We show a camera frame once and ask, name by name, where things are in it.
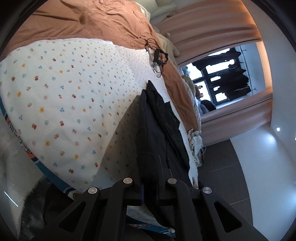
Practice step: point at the beige plush toy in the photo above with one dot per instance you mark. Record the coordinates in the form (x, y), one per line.
(166, 44)

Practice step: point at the pink curtain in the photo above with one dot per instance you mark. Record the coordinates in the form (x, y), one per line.
(209, 26)

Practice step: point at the blue fluffy rug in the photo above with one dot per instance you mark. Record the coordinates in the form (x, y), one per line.
(41, 206)

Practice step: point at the black bracket with cables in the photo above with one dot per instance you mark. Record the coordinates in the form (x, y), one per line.
(157, 57)

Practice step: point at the white floral bed sheet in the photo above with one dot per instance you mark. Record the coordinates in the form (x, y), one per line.
(74, 104)

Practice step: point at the orange-brown blanket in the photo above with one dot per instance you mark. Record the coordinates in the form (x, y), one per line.
(119, 22)

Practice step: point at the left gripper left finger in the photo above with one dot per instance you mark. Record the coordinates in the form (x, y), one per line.
(95, 215)

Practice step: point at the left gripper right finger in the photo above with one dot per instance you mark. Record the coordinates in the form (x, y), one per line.
(197, 215)

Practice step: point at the black shirt garment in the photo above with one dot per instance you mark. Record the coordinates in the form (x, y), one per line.
(161, 153)

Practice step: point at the beige crumpled quilt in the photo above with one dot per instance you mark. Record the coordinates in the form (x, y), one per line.
(190, 87)

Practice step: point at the dark hanging clothes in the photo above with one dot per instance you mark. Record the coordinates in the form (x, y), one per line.
(223, 75)

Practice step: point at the crumpled patterned cloth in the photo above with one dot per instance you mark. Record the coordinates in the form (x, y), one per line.
(196, 144)

